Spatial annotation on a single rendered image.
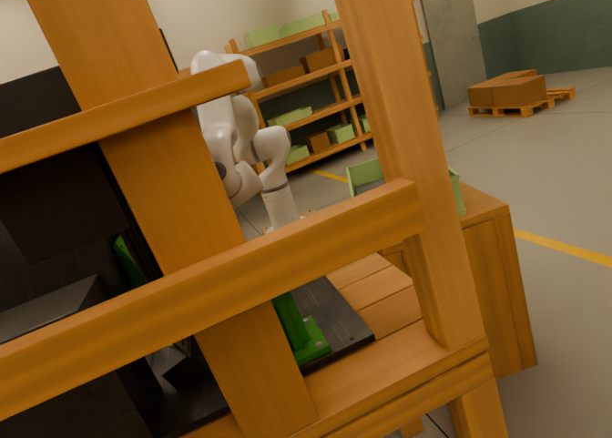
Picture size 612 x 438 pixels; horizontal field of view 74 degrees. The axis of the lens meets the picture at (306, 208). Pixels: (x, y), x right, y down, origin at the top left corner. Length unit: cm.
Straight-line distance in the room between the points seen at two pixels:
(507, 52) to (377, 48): 868
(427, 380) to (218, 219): 55
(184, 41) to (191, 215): 610
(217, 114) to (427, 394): 79
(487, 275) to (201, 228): 136
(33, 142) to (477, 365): 90
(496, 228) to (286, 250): 122
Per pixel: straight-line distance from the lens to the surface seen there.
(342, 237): 66
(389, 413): 95
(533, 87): 634
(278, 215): 165
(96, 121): 61
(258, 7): 698
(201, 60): 115
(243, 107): 140
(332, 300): 116
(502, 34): 930
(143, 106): 60
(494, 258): 180
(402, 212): 70
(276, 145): 157
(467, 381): 101
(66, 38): 66
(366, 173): 220
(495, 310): 192
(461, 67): 853
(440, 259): 83
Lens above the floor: 150
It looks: 18 degrees down
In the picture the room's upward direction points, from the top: 19 degrees counter-clockwise
